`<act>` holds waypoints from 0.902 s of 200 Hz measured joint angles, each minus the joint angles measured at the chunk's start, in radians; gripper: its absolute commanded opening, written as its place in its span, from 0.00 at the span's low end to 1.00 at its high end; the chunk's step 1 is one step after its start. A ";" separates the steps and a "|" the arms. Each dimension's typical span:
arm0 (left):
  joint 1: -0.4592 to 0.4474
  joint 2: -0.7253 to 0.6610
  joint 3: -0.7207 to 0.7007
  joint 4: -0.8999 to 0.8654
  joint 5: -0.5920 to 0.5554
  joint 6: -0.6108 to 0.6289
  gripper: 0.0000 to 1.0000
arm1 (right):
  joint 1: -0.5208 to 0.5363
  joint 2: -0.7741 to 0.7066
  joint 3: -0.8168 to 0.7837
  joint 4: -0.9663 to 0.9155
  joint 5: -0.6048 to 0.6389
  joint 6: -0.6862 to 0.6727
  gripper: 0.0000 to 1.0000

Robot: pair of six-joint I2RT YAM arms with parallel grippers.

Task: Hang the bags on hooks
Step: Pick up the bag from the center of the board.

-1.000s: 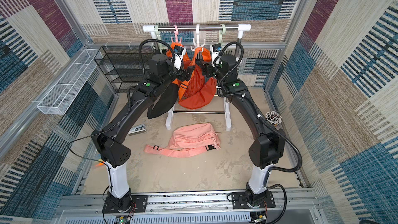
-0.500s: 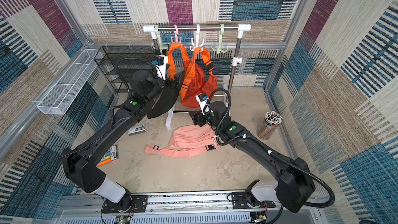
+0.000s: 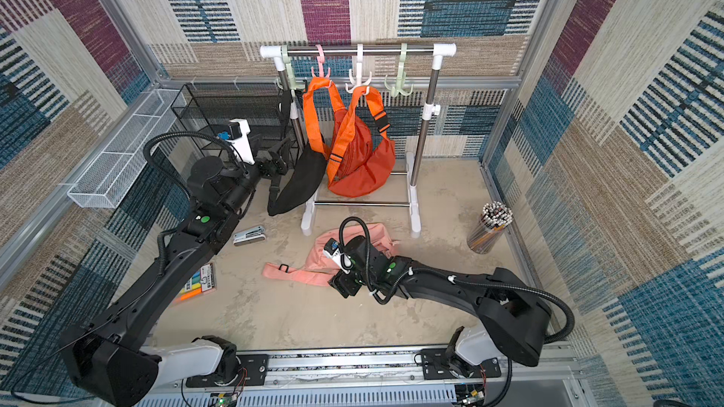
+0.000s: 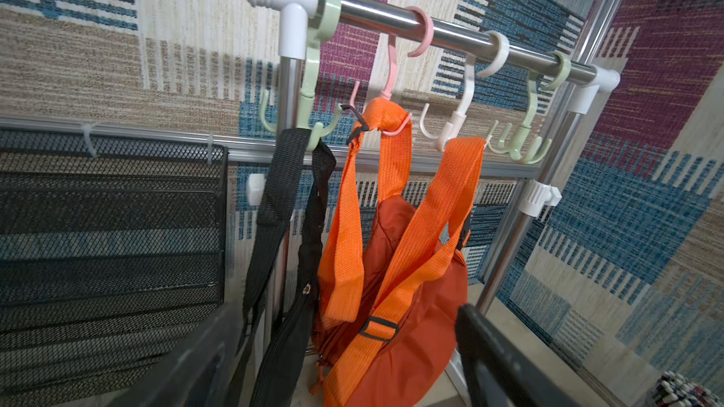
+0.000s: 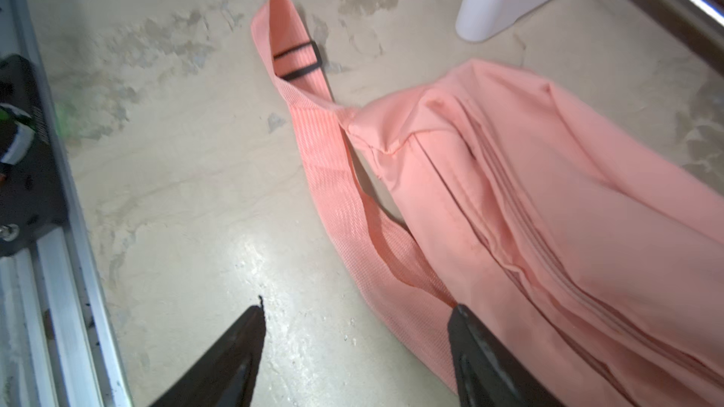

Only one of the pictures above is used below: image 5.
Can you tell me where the aluminium front rail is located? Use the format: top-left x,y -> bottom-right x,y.
1,0 -> 132,406

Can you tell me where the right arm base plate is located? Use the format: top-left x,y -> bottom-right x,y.
1,54 -> 67,256

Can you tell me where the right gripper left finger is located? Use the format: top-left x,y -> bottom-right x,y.
153,298 -> 267,407

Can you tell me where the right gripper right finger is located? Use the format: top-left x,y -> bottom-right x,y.
448,304 -> 561,407

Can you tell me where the pink sling bag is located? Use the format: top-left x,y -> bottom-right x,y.
251,0 -> 723,406

